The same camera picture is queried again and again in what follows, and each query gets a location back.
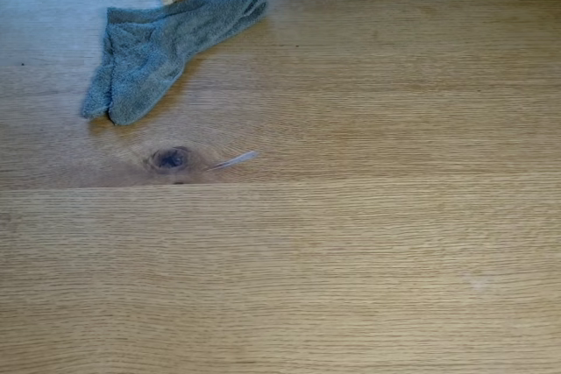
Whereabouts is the grey terry cloth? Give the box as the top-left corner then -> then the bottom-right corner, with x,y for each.
81,0 -> 269,127

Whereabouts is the small clear plastic strip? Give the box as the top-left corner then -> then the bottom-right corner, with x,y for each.
202,150 -> 259,173

